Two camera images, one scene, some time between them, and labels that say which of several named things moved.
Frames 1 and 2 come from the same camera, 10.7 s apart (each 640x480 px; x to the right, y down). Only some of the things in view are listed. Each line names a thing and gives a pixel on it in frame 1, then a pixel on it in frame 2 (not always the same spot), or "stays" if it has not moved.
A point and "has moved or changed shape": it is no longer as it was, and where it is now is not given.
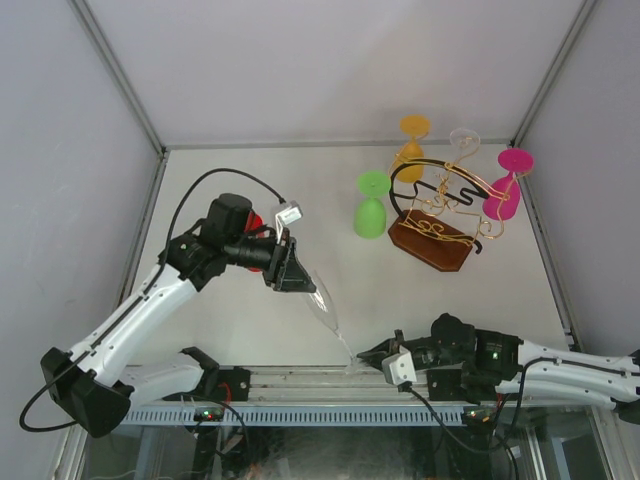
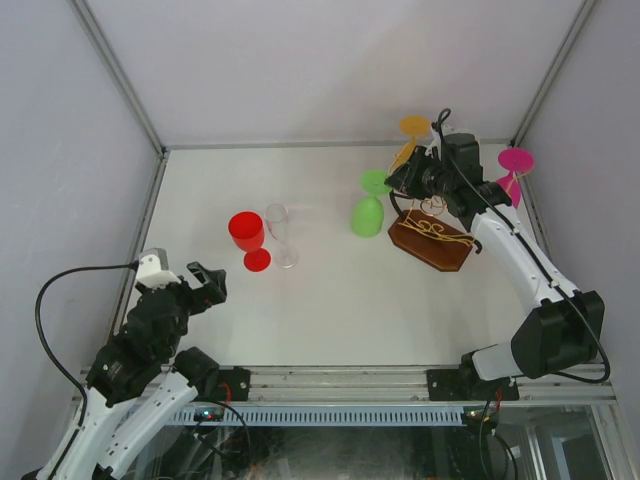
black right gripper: [374, 355] → [405, 180]
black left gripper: [285, 273] → [215, 292]
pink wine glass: [504, 193] stays
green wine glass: [370, 217] stays
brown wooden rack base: [435, 243] stays
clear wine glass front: [323, 304] has moved or changed shape
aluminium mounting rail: [308, 386] stays
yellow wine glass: [413, 125] stays
